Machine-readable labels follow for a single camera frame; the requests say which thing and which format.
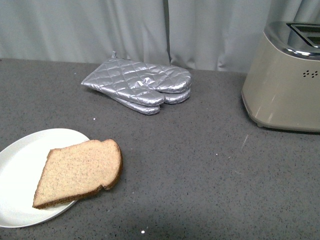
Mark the beige and chrome toaster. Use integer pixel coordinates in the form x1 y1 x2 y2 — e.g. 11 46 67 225
241 21 320 132

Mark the upper silver quilted oven mitt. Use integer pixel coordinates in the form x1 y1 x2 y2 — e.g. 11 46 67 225
81 52 192 107

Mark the lower silver quilted oven mitt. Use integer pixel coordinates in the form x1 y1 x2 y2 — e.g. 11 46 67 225
111 89 191 116

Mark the silver quilted oven mitt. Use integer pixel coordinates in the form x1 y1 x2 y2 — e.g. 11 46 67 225
81 52 192 107
111 89 191 116

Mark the white round plate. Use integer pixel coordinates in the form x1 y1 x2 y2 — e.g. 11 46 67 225
0 128 88 228

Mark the grey curtain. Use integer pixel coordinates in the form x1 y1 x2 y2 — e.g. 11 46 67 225
0 0 320 72

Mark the brown bread slice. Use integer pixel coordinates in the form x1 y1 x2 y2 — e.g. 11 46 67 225
32 139 123 209

